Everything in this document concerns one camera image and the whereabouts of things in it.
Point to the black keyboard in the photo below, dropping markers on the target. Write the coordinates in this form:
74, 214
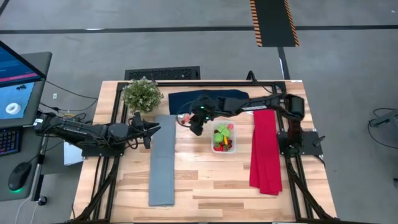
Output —
9, 141

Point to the red towel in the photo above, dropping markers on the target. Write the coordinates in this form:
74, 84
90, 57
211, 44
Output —
265, 161

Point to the black aluminium frame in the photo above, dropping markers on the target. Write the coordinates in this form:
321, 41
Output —
174, 84

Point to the white paper sheet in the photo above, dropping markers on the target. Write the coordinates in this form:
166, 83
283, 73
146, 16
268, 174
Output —
70, 155

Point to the grey towel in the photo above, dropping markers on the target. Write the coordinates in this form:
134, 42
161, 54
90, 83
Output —
161, 174

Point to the computer monitor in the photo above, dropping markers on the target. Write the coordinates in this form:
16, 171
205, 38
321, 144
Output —
15, 99

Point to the green toy lettuce leaf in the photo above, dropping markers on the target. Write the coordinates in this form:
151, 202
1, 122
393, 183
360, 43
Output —
224, 130

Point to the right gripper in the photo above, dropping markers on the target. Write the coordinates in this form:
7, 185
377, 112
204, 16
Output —
203, 109

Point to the pink toy fruit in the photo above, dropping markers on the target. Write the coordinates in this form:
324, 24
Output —
230, 126

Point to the clear plastic tupperware container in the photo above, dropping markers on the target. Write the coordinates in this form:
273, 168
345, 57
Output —
234, 149

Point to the grey desk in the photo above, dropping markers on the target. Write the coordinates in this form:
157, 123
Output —
43, 60

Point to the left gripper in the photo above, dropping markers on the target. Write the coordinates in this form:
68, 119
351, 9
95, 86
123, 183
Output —
138, 130

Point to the black computer mouse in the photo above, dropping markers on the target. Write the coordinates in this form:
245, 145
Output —
18, 177

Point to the navy blue towel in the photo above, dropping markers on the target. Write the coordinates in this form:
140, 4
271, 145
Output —
183, 99

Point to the small red toy strawberry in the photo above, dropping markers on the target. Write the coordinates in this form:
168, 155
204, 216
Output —
223, 148

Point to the black orange-striped floor mat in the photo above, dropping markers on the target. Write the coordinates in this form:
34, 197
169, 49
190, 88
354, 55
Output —
273, 21

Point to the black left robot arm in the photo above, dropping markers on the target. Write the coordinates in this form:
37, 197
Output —
81, 133

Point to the green potted plant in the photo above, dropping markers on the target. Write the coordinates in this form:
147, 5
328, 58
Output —
142, 95

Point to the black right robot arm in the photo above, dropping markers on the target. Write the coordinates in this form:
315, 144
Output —
264, 104

